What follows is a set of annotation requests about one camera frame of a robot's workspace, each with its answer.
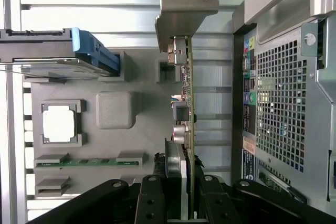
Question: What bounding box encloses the green RAM stick on rack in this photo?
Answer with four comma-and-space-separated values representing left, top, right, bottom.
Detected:
36, 157, 139, 167

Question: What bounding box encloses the grey parts rack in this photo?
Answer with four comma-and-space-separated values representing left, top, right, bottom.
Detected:
22, 49, 195, 200

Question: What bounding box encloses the silver CPU chip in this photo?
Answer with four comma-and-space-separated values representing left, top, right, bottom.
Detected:
43, 105, 77, 142

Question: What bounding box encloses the black and silver PC case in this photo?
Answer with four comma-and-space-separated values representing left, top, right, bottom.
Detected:
232, 0, 336, 206

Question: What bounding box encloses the hard disk in blue caddy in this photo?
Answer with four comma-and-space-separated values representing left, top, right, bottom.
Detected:
0, 27, 121, 78

